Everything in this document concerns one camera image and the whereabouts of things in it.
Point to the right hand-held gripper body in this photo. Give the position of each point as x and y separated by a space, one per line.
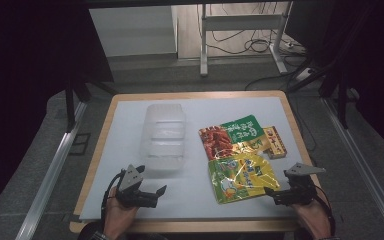
300 186

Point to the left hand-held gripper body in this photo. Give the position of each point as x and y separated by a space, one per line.
130 178

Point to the yellow spout pouch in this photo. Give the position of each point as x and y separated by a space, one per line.
241 180

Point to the clear plastic container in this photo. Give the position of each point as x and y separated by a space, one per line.
165 138

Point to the green and red snack packet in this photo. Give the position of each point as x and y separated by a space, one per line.
230 136

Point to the person's right hand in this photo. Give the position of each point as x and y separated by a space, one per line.
313 218

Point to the person's left hand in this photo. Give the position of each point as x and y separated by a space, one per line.
118 216

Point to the small yellow and red box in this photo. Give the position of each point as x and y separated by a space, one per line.
275 141

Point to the black metal stand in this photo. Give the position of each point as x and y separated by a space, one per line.
341 96
71 100

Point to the white power strip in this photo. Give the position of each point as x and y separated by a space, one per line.
305 74

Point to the white panel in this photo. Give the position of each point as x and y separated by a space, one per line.
130 30

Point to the dark curtain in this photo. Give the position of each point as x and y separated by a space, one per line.
26 83
376 66

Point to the aluminium floor rail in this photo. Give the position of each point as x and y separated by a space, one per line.
46 180
363 156

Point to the white metal desk frame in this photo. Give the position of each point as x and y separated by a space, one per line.
243 23

